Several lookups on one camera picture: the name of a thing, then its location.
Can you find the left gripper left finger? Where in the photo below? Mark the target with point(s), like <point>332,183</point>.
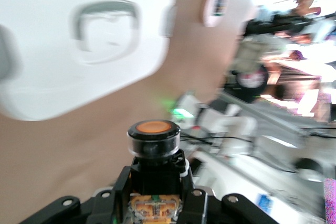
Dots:
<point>65,208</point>

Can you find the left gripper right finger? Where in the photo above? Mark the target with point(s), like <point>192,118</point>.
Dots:
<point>236,208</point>

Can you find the orange push button switch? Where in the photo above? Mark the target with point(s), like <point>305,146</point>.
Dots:
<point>153,145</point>

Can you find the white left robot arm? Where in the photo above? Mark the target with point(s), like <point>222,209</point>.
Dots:
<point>228,124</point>

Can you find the white lunch box grey clips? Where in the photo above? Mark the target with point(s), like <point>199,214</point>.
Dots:
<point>52,85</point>

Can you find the pink round plate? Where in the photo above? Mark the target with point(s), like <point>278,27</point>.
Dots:
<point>207,19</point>

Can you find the green push button switch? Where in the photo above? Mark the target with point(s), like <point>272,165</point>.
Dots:
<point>219,6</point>

